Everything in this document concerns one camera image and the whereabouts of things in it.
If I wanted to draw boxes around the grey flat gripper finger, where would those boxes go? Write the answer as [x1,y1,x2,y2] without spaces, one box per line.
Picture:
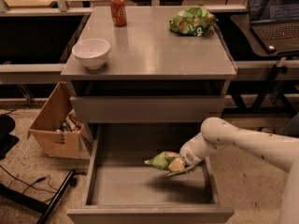
[167,164,198,176]

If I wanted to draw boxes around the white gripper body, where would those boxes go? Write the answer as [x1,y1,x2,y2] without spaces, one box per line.
[179,141,204,166]

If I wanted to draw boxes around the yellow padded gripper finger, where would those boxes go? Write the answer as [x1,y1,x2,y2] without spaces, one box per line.
[168,157,185,173]

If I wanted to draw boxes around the green jalapeno chip bag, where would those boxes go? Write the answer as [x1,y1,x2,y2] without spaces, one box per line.
[144,151,179,173]

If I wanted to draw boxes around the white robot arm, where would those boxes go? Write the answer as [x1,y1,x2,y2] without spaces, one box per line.
[169,117,299,224]

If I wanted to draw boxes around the closed top drawer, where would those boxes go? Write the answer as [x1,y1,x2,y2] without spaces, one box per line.
[70,96,224,123]

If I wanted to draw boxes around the open middle drawer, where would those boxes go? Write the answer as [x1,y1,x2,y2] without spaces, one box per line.
[67,123,235,224]

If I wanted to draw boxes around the grey drawer cabinet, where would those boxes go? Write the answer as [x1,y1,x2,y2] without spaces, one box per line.
[61,6,237,224]

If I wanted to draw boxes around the crumpled green chip bag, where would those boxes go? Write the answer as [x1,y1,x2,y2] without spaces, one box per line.
[169,7,217,36]

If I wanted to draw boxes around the cardboard box with items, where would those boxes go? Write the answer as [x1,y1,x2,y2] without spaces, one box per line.
[28,82,92,160]

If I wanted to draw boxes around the white bowl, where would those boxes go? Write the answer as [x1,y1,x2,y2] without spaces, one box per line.
[72,38,110,69]

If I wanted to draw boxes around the black metal stand leg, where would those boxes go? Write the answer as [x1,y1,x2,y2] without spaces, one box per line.
[0,170,78,224]

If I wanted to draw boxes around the orange soda can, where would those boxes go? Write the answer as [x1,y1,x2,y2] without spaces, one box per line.
[110,0,127,26]

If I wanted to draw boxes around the black laptop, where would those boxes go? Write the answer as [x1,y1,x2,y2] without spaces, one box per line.
[248,0,299,53]

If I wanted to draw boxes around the black office chair base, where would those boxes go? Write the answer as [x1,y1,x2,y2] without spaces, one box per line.
[0,114,20,160]

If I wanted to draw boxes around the black cable on floor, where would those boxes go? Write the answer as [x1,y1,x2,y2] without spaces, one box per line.
[0,164,60,203]

